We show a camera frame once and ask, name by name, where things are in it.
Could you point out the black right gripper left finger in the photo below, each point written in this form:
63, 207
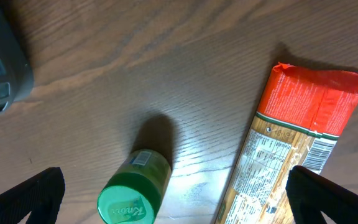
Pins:
38, 198

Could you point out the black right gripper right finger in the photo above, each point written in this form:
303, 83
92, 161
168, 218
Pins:
311, 195

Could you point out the green lid jar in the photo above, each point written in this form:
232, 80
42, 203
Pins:
135, 192

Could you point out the orange spaghetti package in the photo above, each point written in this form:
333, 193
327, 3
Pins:
300, 117

